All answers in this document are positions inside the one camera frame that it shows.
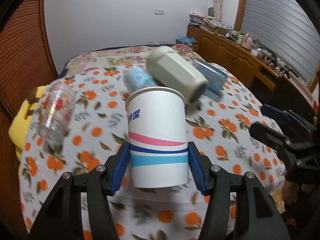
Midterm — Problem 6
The white striped paper cup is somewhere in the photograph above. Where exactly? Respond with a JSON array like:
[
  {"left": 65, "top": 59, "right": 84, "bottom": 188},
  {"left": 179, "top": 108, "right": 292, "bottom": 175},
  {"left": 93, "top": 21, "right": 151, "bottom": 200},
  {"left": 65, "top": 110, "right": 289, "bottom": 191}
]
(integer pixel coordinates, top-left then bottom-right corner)
[{"left": 125, "top": 87, "right": 189, "bottom": 188}]

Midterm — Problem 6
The clear blue-label plastic cup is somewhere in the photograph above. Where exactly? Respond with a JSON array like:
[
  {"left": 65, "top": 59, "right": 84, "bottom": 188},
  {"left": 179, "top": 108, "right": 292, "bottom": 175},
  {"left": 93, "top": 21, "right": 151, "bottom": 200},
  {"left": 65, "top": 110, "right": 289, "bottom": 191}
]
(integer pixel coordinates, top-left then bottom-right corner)
[{"left": 124, "top": 67, "right": 157, "bottom": 94}]

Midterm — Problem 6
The person's hand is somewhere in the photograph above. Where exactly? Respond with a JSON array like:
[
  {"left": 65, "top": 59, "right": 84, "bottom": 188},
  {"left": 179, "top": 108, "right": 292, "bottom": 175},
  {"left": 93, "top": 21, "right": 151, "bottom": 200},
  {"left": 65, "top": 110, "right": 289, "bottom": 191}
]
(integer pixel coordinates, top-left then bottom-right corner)
[{"left": 281, "top": 180, "right": 308, "bottom": 205}]

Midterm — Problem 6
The wooden sideboard cabinet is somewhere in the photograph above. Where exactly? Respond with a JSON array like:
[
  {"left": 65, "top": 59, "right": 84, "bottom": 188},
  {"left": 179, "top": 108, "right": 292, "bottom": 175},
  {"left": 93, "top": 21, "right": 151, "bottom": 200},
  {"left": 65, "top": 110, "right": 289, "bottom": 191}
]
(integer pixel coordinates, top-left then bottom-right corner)
[{"left": 187, "top": 24, "right": 312, "bottom": 109}]

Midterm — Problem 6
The pink kettle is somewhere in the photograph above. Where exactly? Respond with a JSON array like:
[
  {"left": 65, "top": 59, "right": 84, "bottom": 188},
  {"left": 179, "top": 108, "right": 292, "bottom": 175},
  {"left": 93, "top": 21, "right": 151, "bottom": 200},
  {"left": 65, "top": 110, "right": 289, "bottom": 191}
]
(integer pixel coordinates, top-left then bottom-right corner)
[{"left": 241, "top": 32, "right": 254, "bottom": 50}]

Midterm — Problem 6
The grey window blind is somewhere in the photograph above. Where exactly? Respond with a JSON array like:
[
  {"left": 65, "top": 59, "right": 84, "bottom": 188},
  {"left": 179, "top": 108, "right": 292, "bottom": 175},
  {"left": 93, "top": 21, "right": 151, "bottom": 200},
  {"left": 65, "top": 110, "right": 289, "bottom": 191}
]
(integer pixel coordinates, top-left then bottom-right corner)
[{"left": 241, "top": 0, "right": 319, "bottom": 81}]

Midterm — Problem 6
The orange-print white tablecloth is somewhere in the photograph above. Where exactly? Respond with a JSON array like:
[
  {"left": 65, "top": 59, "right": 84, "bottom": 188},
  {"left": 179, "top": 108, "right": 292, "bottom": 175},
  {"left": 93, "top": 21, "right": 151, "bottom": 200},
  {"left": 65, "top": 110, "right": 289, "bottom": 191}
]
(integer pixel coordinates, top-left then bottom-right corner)
[{"left": 19, "top": 64, "right": 285, "bottom": 239}]

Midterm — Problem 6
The yellow plush toy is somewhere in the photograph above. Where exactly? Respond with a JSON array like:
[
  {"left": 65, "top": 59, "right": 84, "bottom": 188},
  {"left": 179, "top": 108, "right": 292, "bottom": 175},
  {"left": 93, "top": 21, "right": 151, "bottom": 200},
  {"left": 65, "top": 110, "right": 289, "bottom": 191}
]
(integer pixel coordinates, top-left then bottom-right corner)
[{"left": 9, "top": 86, "right": 47, "bottom": 162}]

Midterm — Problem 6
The cream faceted mug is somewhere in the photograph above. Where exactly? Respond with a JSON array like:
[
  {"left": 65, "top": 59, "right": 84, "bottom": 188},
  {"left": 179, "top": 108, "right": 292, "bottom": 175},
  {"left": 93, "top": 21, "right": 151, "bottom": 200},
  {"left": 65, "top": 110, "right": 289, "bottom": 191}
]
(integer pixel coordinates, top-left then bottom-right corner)
[{"left": 146, "top": 46, "right": 209, "bottom": 104}]

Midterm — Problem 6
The clear printed drinking glass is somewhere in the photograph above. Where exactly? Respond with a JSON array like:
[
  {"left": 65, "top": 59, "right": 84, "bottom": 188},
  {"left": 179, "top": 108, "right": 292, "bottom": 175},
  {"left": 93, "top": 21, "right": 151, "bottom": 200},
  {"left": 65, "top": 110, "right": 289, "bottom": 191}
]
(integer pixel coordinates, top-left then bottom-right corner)
[{"left": 37, "top": 81, "right": 75, "bottom": 148}]

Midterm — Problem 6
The floral bed cover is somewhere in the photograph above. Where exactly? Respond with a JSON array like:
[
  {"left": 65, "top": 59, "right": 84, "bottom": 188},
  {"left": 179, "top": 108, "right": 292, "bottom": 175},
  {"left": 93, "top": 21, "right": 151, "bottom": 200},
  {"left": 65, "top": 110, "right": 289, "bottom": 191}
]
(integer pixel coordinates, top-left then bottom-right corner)
[{"left": 62, "top": 43, "right": 201, "bottom": 77}]

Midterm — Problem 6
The wooden slatted wardrobe door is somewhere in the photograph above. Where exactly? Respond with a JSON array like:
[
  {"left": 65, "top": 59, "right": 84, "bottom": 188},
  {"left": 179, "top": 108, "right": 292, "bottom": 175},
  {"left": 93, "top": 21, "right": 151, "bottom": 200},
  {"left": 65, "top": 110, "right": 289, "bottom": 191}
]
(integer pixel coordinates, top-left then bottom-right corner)
[{"left": 1, "top": 0, "right": 58, "bottom": 239}]

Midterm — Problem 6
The white wall socket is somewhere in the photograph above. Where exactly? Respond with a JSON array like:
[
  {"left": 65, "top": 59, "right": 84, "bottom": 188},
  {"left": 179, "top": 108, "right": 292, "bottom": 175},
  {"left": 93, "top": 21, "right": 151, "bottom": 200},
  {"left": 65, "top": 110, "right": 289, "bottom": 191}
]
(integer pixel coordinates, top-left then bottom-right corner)
[{"left": 154, "top": 9, "right": 164, "bottom": 15}]

